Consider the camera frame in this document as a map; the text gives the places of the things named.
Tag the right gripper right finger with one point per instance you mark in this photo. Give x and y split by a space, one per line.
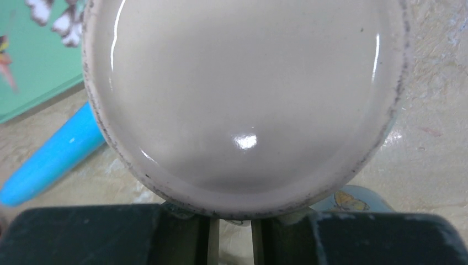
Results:
357 238

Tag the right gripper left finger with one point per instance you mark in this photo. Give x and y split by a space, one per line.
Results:
107 234

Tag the light blue butterfly mug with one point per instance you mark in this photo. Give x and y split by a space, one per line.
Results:
353 198

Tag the beige floral mug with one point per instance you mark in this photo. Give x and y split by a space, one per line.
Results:
246 109

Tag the blue toy microphone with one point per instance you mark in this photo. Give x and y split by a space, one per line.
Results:
67 147

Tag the green floral bird tray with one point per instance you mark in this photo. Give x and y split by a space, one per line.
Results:
40 52

